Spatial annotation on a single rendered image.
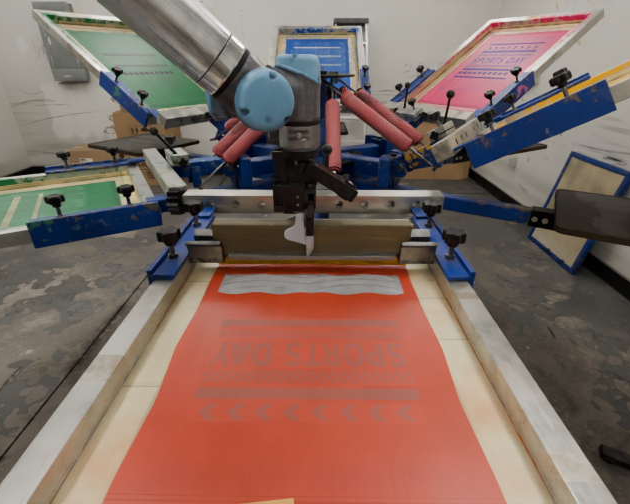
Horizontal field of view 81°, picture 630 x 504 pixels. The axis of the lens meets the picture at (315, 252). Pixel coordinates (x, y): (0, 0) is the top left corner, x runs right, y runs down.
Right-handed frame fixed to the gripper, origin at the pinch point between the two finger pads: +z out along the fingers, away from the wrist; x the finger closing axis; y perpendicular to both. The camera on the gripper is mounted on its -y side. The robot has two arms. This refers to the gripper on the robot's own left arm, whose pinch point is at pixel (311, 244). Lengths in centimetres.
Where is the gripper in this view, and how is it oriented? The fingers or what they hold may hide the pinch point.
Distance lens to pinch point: 77.7
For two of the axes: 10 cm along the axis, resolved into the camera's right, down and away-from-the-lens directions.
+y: -10.0, 0.0, 0.1
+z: 0.0, 8.9, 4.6
